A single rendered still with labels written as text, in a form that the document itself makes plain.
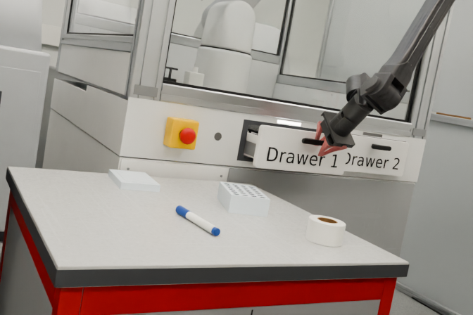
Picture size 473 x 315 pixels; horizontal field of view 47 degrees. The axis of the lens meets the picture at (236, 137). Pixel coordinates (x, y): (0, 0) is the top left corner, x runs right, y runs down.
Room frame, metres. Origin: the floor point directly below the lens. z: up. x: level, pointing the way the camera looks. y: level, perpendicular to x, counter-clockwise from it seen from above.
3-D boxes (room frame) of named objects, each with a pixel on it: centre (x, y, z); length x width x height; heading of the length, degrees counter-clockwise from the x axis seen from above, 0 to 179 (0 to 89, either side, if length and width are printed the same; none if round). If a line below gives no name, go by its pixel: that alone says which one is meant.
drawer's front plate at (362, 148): (1.69, -0.42, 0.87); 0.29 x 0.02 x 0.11; 119
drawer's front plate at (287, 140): (1.46, -0.18, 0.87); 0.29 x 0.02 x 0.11; 119
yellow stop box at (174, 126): (1.36, 0.14, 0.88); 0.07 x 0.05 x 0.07; 119
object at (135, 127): (1.97, 0.06, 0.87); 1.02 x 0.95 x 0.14; 119
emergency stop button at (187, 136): (1.33, 0.12, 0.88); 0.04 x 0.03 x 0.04; 119
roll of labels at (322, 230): (1.01, -0.19, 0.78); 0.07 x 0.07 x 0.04
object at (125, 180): (1.21, 0.21, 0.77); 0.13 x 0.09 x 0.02; 26
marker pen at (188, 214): (0.97, 0.04, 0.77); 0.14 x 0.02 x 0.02; 36
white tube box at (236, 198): (1.17, -0.04, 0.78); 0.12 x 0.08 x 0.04; 14
